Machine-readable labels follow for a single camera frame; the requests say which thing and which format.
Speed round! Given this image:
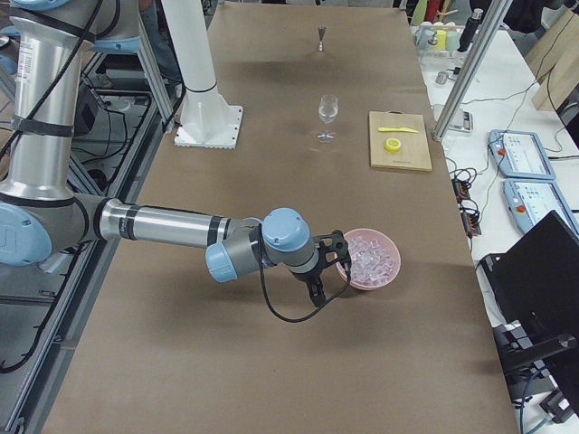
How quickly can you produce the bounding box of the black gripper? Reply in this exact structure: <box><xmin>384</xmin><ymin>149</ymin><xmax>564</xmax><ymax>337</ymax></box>
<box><xmin>290</xmin><ymin>230</ymin><xmax>351</xmax><ymax>307</ymax></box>

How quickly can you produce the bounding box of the steel double jigger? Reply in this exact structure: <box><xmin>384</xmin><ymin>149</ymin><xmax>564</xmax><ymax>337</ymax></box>
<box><xmin>317</xmin><ymin>25</ymin><xmax>327</xmax><ymax>52</ymax></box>

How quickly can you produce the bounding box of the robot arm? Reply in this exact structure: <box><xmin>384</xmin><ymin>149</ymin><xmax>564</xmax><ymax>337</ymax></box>
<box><xmin>1</xmin><ymin>1</ymin><xmax>351</xmax><ymax>308</ymax></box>

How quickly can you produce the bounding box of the pink bowl of ice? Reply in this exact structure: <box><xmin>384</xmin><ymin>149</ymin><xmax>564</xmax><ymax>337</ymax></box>
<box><xmin>344</xmin><ymin>228</ymin><xmax>402</xmax><ymax>291</ymax></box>

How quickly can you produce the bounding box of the clear wine glass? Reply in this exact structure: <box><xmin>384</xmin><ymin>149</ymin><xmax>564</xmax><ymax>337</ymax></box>
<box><xmin>318</xmin><ymin>94</ymin><xmax>338</xmax><ymax>143</ymax></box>

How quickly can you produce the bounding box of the yellow lemon slice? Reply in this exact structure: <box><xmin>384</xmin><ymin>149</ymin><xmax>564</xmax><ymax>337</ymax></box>
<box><xmin>384</xmin><ymin>137</ymin><xmax>402</xmax><ymax>153</ymax></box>

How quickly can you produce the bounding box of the bamboo cutting board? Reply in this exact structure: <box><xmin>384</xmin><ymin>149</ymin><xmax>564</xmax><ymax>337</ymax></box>
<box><xmin>369</xmin><ymin>111</ymin><xmax>432</xmax><ymax>172</ymax></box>

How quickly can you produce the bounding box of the yellow plastic knife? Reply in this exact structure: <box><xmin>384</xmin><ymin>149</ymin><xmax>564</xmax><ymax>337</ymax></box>
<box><xmin>376</xmin><ymin>127</ymin><xmax>419</xmax><ymax>134</ymax></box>

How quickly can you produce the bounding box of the black monitor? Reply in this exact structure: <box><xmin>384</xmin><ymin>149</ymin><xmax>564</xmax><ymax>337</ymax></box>
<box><xmin>480</xmin><ymin>211</ymin><xmax>578</xmax><ymax>342</ymax></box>

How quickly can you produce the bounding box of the lower blue teach pendant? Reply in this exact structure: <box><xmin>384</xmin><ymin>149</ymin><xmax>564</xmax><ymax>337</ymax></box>
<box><xmin>502</xmin><ymin>178</ymin><xmax>578</xmax><ymax>234</ymax></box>

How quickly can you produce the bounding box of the blue teach pendant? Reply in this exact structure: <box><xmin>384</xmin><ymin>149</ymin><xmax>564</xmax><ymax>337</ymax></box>
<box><xmin>488</xmin><ymin>129</ymin><xmax>555</xmax><ymax>180</ymax></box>
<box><xmin>502</xmin><ymin>178</ymin><xmax>578</xmax><ymax>234</ymax></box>

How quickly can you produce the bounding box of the upper blue teach pendant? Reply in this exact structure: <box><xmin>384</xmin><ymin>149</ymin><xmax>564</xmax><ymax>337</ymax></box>
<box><xmin>488</xmin><ymin>129</ymin><xmax>555</xmax><ymax>180</ymax></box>

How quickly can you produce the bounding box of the black thermos bottle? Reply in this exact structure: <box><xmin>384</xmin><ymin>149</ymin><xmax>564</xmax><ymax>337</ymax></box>
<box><xmin>457</xmin><ymin>8</ymin><xmax>484</xmax><ymax>52</ymax></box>

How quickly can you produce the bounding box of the wooden plank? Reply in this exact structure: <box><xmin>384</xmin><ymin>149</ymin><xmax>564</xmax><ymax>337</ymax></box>
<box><xmin>526</xmin><ymin>1</ymin><xmax>578</xmax><ymax>111</ymax></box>

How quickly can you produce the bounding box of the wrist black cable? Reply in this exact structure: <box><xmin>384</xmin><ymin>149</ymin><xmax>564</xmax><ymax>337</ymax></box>
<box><xmin>259</xmin><ymin>252</ymin><xmax>354</xmax><ymax>324</ymax></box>

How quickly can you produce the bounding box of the white camera column base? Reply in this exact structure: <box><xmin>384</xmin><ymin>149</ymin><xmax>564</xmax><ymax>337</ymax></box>
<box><xmin>162</xmin><ymin>0</ymin><xmax>243</xmax><ymax>149</ymax></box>

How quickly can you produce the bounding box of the aluminium frame post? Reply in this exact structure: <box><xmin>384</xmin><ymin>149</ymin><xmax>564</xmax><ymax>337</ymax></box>
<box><xmin>432</xmin><ymin>0</ymin><xmax>512</xmax><ymax>142</ymax></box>

